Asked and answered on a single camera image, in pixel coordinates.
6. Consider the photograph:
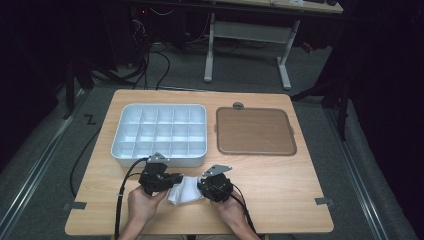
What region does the metal floor rail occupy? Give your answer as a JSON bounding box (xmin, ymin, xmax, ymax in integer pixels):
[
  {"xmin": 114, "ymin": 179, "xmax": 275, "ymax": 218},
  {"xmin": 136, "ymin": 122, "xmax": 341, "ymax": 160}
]
[
  {"xmin": 0, "ymin": 89, "xmax": 88, "ymax": 235},
  {"xmin": 323, "ymin": 107, "xmax": 390, "ymax": 240}
]

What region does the brown square lid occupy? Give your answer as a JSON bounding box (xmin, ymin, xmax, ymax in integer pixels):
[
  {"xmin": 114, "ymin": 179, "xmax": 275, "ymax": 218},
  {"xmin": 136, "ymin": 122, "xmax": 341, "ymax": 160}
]
[{"xmin": 214, "ymin": 106, "xmax": 298, "ymax": 157}]

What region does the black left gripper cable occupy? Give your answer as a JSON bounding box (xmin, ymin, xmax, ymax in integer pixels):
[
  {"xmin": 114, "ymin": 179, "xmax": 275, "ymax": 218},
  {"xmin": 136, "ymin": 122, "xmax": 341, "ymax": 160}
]
[{"xmin": 113, "ymin": 156, "xmax": 151, "ymax": 240}]

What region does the person's right hand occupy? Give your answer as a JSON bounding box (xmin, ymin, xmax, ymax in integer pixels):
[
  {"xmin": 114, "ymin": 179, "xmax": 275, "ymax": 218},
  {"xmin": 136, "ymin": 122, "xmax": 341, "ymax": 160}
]
[{"xmin": 209, "ymin": 194, "xmax": 250, "ymax": 232}]

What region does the person's left hand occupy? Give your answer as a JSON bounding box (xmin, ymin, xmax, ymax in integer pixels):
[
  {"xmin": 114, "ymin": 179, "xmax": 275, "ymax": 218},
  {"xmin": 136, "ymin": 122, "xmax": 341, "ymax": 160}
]
[{"xmin": 126, "ymin": 185, "xmax": 170, "ymax": 228}]

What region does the bundle of black floor cables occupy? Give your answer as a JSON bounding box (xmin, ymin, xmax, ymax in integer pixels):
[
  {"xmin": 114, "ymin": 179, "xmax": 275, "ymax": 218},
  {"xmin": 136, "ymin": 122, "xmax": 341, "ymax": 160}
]
[{"xmin": 89, "ymin": 42, "xmax": 172, "ymax": 91}]

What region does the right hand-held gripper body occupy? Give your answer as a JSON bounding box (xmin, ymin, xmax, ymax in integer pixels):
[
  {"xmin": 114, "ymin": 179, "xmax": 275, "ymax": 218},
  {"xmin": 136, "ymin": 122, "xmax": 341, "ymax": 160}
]
[{"xmin": 198, "ymin": 163, "xmax": 235, "ymax": 204}]

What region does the black floor cable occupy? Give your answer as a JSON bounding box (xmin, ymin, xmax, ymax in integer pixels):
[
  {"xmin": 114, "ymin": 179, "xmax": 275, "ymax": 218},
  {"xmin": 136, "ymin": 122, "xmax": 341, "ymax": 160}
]
[{"xmin": 69, "ymin": 128, "xmax": 102, "ymax": 198}]

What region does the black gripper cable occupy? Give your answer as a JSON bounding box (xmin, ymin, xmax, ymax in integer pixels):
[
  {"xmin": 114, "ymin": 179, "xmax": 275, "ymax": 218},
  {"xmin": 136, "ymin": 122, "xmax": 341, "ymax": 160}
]
[
  {"xmin": 229, "ymin": 183, "xmax": 258, "ymax": 235},
  {"xmin": 113, "ymin": 156, "xmax": 151, "ymax": 240}
]

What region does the black metal stand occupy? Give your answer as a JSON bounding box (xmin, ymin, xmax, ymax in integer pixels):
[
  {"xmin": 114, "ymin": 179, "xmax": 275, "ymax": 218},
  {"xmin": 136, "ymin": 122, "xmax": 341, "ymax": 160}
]
[
  {"xmin": 62, "ymin": 59, "xmax": 95, "ymax": 120},
  {"xmin": 290, "ymin": 74, "xmax": 352, "ymax": 141}
]

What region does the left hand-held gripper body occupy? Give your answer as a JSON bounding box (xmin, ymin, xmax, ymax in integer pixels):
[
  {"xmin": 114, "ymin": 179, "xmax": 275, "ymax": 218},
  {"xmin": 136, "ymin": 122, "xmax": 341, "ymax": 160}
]
[{"xmin": 137, "ymin": 152, "xmax": 177, "ymax": 197}]

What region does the grey tape strip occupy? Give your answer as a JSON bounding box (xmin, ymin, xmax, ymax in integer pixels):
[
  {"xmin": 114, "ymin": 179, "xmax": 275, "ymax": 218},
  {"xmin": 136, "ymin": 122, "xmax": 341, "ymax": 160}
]
[
  {"xmin": 62, "ymin": 201, "xmax": 88, "ymax": 212},
  {"xmin": 314, "ymin": 197, "xmax": 335, "ymax": 207}
]

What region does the white divided storage box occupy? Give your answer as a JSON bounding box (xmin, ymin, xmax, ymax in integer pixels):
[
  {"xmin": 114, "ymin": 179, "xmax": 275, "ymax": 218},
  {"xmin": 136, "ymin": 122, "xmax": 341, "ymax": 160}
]
[{"xmin": 110, "ymin": 103, "xmax": 209, "ymax": 169}]

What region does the desk with white legs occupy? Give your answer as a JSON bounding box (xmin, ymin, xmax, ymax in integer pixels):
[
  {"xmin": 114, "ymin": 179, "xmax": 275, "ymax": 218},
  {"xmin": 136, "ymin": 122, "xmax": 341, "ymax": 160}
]
[{"xmin": 202, "ymin": 0, "xmax": 345, "ymax": 91}]

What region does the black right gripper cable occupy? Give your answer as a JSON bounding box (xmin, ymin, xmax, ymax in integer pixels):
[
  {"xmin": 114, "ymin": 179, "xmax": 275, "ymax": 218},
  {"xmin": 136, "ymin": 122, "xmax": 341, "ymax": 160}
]
[{"xmin": 229, "ymin": 183, "xmax": 258, "ymax": 235}]

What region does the small red object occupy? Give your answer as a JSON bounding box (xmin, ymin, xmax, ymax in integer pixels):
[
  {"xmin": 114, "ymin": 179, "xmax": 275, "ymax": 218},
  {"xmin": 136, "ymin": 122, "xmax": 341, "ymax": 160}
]
[{"xmin": 300, "ymin": 41, "xmax": 315, "ymax": 55}]

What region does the white sock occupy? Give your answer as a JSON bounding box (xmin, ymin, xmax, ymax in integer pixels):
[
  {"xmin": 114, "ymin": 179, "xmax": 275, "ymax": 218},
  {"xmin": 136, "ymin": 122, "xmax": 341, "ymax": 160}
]
[{"xmin": 166, "ymin": 175, "xmax": 206, "ymax": 206}]

